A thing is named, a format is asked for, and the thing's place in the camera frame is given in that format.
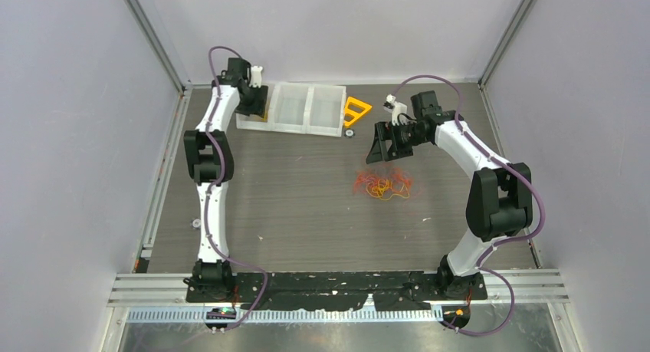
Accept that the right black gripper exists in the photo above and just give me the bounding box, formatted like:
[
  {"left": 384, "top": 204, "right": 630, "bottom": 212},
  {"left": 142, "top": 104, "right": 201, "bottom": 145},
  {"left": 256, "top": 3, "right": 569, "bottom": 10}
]
[{"left": 367, "top": 120, "right": 429, "bottom": 164}]

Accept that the orange red cable pile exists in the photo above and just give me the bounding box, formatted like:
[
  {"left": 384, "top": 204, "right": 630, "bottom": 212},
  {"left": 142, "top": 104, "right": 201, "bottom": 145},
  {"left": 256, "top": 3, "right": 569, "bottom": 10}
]
[{"left": 353, "top": 166, "right": 422, "bottom": 202}]

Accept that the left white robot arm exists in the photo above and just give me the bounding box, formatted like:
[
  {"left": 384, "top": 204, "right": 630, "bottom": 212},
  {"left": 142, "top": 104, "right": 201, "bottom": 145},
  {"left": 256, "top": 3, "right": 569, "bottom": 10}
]
[{"left": 182, "top": 57, "right": 268, "bottom": 303}]

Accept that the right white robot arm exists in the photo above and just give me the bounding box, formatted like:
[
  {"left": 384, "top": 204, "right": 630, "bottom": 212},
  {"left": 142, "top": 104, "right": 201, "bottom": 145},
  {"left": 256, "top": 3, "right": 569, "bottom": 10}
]
[{"left": 366, "top": 91, "right": 533, "bottom": 299}]

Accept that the white three-compartment bin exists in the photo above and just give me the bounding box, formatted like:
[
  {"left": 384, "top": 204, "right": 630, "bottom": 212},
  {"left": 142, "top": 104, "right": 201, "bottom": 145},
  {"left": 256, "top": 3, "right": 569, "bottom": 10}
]
[{"left": 235, "top": 82, "right": 347, "bottom": 137}]

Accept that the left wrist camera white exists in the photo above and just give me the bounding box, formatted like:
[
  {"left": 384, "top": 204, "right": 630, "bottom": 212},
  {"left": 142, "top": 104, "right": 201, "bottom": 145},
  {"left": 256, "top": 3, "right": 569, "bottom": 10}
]
[{"left": 248, "top": 65, "right": 264, "bottom": 88}]

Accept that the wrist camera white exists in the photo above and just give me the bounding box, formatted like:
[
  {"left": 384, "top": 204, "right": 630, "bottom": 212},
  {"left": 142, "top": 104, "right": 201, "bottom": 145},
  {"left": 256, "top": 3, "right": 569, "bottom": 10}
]
[
  {"left": 383, "top": 94, "right": 408, "bottom": 126},
  {"left": 248, "top": 65, "right": 264, "bottom": 88}
]

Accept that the yellow triangular plastic frame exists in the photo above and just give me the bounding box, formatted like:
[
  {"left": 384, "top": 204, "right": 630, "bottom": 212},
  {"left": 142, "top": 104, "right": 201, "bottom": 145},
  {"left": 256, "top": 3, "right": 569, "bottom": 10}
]
[{"left": 343, "top": 97, "right": 373, "bottom": 128}]

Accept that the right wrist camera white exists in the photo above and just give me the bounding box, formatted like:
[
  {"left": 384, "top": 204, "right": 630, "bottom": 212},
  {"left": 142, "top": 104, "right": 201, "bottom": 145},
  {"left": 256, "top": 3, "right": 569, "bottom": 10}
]
[{"left": 383, "top": 94, "right": 408, "bottom": 126}]

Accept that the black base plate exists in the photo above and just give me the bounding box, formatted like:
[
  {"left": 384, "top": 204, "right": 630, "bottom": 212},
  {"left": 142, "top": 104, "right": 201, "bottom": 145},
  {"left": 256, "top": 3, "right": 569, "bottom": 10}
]
[{"left": 183, "top": 271, "right": 488, "bottom": 311}]

